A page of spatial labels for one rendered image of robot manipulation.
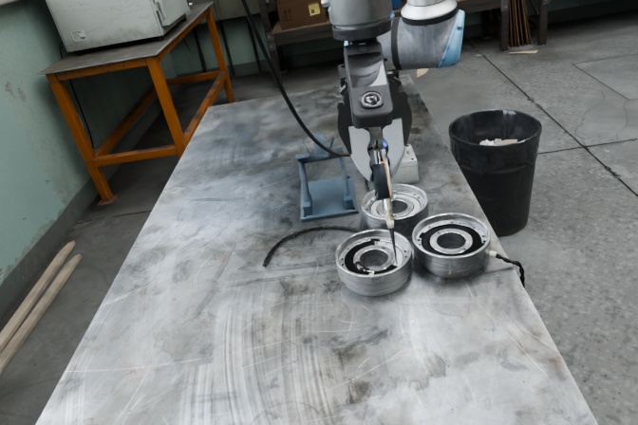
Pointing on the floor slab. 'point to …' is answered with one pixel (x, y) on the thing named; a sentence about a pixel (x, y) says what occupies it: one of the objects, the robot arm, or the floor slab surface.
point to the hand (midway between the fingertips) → (380, 174)
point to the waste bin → (498, 163)
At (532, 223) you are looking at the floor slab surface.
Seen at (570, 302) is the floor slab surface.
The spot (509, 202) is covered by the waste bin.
